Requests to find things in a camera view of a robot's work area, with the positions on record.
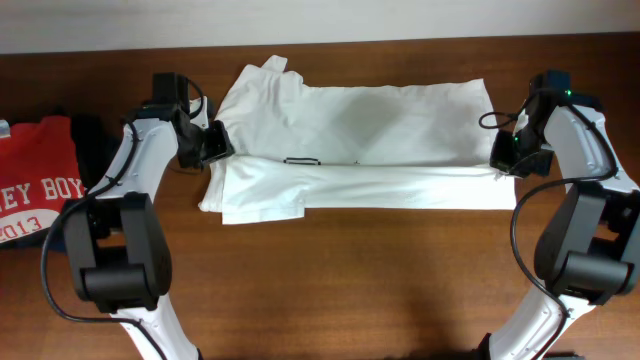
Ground white t-shirt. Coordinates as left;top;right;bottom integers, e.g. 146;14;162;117
199;56;516;225

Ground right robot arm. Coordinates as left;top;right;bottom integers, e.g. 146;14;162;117
474;70;639;360

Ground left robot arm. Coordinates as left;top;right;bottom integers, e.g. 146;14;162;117
45;73;235;359

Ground dark navy folded clothes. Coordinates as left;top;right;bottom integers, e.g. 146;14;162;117
1;111;120;249

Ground red printed folded t-shirt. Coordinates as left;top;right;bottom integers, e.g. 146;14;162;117
1;116;85;245

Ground grey folded garment edge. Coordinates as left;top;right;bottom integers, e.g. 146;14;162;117
0;119;11;139

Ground right black cable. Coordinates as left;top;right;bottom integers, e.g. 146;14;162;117
478;87;621;360

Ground black cable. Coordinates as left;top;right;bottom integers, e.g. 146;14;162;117
40;74;206;360
478;87;621;360

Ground left black cable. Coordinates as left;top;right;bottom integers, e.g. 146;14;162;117
40;74;206;360

